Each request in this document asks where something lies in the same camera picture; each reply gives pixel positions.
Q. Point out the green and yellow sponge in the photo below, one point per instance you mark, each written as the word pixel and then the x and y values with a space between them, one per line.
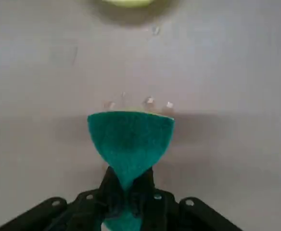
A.
pixel 131 139

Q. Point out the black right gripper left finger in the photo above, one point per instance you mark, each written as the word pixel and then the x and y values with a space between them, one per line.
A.
pixel 87 209

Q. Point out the small yellow dish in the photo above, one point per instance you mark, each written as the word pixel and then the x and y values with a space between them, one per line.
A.
pixel 126 2

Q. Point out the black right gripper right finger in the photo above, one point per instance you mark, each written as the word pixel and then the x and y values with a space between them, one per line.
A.
pixel 164 211

